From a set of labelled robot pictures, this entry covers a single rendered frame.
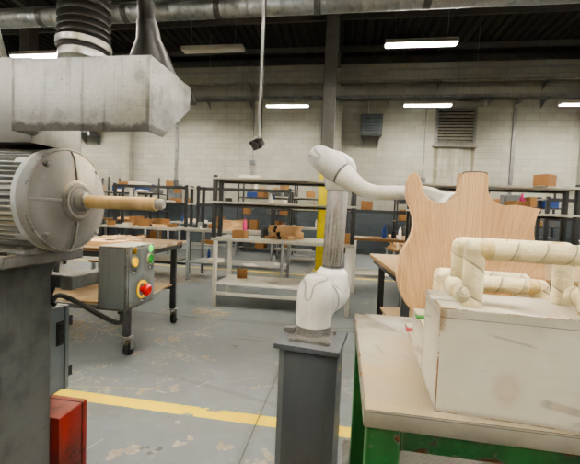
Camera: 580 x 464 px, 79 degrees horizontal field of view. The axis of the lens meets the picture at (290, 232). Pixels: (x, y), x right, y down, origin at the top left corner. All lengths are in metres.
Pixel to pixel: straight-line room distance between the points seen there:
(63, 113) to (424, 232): 0.86
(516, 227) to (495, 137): 11.87
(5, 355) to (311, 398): 1.04
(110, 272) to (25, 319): 0.24
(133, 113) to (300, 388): 1.22
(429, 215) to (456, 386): 0.46
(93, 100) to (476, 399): 0.86
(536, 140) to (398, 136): 4.07
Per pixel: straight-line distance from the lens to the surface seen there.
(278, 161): 12.13
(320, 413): 1.61
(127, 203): 0.91
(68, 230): 1.00
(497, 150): 12.82
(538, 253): 0.66
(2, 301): 1.12
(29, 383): 1.24
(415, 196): 0.97
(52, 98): 0.87
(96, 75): 0.82
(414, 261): 0.97
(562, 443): 0.73
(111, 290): 1.22
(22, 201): 0.94
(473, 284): 0.64
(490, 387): 0.68
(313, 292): 1.49
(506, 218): 1.02
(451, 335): 0.64
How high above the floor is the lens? 1.24
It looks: 3 degrees down
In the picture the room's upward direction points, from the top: 2 degrees clockwise
